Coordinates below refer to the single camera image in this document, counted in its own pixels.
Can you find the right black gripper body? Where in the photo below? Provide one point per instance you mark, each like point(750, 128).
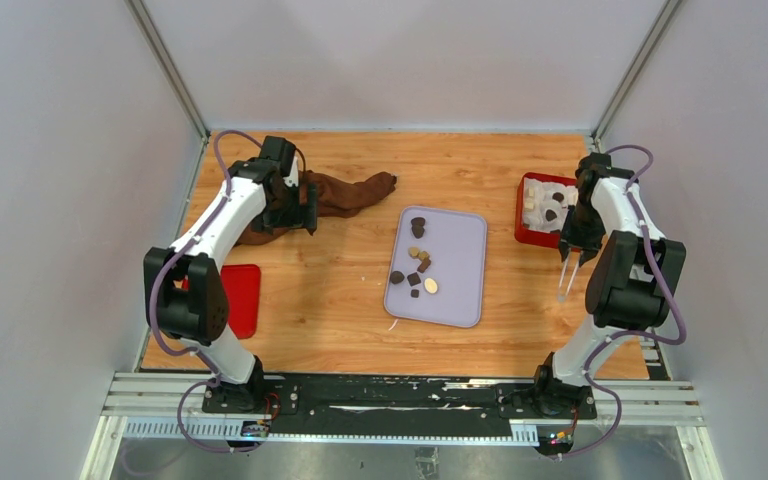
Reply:
point(584, 229)

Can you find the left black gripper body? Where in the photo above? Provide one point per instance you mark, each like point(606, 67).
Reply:
point(286, 209)

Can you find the red box lid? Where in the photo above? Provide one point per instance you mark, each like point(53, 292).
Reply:
point(242, 284)

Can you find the red box with white liners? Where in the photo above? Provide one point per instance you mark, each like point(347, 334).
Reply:
point(531, 227)

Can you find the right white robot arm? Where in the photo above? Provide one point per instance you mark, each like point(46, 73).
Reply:
point(631, 289)

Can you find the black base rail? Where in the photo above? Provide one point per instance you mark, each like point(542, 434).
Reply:
point(392, 406)

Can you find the dark round chocolate left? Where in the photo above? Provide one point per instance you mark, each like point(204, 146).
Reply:
point(396, 277)

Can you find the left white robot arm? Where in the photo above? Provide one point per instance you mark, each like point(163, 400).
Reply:
point(187, 308)

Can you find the lavender tray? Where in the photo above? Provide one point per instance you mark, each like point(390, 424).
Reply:
point(457, 244)

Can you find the dark heart chocolate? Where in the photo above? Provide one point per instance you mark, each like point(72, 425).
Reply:
point(418, 232)

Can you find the white oval chocolate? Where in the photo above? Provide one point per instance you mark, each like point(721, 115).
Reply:
point(431, 286)

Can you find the brown cloth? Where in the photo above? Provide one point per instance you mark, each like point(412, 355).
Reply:
point(338, 198)

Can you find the dark ridged chocolate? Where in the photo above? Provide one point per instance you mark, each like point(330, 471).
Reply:
point(413, 279)

